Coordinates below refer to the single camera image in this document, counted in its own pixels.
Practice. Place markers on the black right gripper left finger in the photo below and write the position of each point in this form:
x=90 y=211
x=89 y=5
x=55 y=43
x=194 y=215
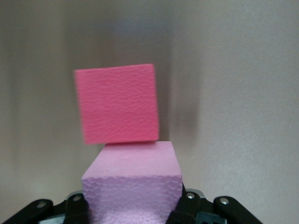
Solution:
x=70 y=212

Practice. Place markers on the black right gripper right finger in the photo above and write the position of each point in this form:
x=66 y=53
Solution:
x=194 y=210

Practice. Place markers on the light pink foam cube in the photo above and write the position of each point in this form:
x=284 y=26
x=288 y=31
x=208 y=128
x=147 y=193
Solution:
x=133 y=182

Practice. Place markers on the red foam cube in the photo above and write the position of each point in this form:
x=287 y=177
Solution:
x=116 y=105

